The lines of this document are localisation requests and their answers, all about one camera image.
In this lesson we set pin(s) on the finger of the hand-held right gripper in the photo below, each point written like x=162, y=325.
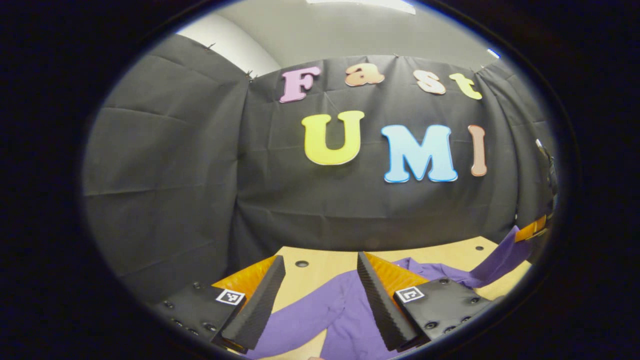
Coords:
x=531, y=230

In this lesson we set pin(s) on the white ceiling light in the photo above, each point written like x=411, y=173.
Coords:
x=360, y=4

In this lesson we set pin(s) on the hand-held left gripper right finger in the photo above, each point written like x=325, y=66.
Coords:
x=380, y=310

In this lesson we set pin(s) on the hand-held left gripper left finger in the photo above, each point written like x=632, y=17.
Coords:
x=260, y=310

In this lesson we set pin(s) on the black backdrop cloth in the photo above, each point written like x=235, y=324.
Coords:
x=200, y=175

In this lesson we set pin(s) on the purple knit cardigan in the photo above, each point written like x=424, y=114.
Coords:
x=345, y=320

